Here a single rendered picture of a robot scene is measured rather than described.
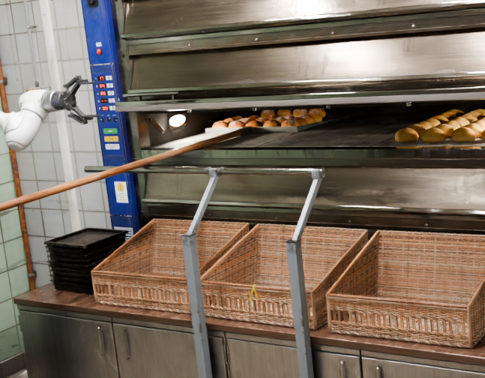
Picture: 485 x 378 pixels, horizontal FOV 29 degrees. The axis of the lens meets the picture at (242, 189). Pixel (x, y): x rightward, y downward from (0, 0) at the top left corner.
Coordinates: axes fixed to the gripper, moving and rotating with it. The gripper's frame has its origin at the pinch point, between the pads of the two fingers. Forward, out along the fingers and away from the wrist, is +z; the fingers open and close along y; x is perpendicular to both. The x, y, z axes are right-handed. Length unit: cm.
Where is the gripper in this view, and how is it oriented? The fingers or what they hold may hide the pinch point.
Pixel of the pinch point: (94, 99)
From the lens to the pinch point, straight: 390.1
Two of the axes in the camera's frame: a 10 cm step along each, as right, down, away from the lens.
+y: 1.0, 9.8, 1.9
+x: -5.6, 2.1, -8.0
